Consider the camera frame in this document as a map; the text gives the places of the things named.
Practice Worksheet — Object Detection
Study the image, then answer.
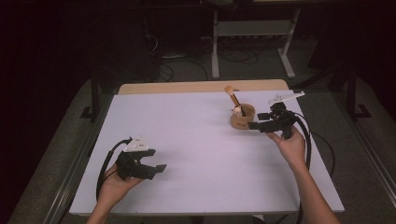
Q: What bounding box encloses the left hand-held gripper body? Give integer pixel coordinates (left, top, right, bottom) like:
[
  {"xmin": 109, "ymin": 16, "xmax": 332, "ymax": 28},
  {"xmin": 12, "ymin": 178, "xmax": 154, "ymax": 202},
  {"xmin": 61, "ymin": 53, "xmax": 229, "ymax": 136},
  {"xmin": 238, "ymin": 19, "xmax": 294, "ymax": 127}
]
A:
[{"xmin": 115, "ymin": 134, "xmax": 157, "ymax": 182}]

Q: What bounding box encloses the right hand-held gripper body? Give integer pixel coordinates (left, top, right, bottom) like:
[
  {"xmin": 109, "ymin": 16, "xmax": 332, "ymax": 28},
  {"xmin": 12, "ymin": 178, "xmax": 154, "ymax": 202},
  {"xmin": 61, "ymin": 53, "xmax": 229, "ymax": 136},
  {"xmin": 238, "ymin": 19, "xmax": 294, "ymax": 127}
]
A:
[{"xmin": 261, "ymin": 91, "xmax": 306, "ymax": 140}]

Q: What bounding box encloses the person's left hand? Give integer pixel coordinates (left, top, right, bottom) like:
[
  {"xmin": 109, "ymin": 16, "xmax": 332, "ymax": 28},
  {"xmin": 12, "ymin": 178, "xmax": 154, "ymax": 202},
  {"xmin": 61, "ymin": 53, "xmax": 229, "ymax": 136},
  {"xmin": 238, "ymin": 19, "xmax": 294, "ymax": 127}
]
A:
[{"xmin": 97, "ymin": 162, "xmax": 145, "ymax": 213}]

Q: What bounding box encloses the person's right hand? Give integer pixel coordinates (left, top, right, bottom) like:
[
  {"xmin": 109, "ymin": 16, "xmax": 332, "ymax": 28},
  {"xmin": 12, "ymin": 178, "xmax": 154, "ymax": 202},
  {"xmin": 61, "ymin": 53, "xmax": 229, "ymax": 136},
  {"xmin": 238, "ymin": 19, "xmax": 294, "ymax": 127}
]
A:
[{"xmin": 265, "ymin": 125, "xmax": 308, "ymax": 172}]

